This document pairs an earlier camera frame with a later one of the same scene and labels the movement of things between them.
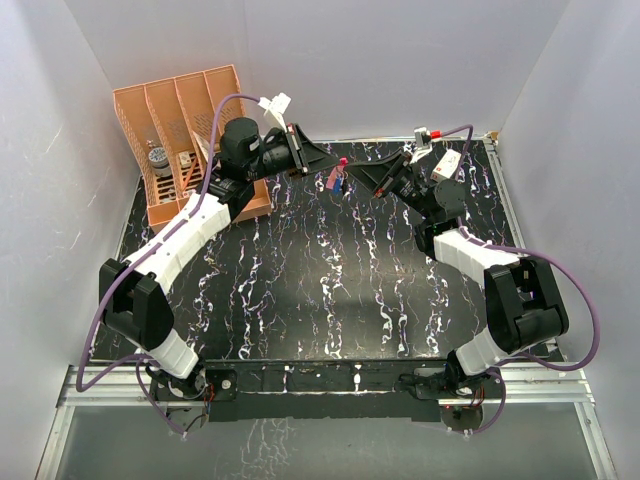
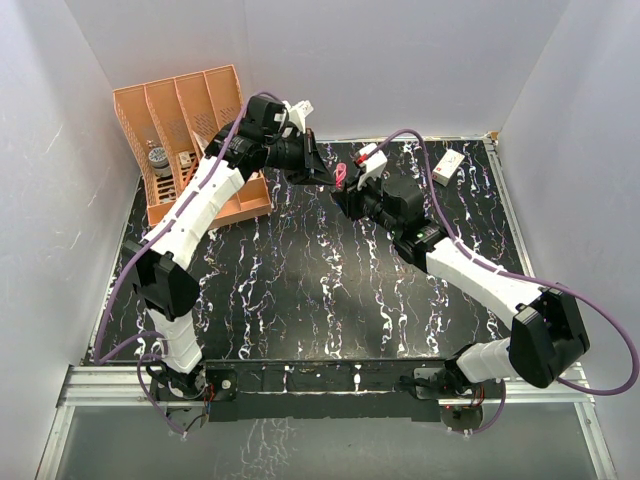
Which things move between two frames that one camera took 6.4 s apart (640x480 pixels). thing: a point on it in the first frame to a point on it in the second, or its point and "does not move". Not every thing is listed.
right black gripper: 381,176 to 350,198
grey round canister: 158,157 does not move
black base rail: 399,390 does not move
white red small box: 446,166 does not move
